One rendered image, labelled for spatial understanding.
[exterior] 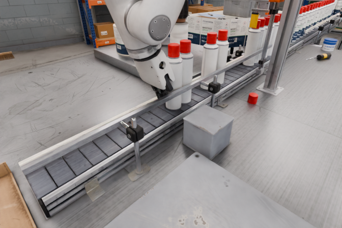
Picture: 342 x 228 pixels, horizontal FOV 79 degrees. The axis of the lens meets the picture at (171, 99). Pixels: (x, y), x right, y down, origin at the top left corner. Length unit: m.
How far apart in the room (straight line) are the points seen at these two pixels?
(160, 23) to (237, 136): 0.42
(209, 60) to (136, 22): 0.40
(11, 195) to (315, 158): 0.74
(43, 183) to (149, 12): 0.40
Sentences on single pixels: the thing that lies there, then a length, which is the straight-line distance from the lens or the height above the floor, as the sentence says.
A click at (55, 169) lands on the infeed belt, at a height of 0.88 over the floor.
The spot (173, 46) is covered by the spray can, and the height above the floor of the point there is 1.08.
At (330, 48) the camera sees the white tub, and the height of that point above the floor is 0.85.
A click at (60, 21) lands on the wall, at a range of 5.08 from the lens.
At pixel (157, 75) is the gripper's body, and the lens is 0.52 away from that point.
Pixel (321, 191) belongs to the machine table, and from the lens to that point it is 0.61.
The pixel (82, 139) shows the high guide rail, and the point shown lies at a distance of 0.46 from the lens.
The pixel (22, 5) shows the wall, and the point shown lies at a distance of 5.00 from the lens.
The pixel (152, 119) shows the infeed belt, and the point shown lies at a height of 0.88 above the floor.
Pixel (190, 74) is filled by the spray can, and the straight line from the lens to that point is 0.65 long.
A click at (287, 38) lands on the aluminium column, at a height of 1.05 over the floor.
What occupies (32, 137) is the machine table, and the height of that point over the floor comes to 0.83.
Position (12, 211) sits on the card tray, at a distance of 0.58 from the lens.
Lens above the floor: 1.25
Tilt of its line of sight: 31 degrees down
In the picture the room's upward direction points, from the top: straight up
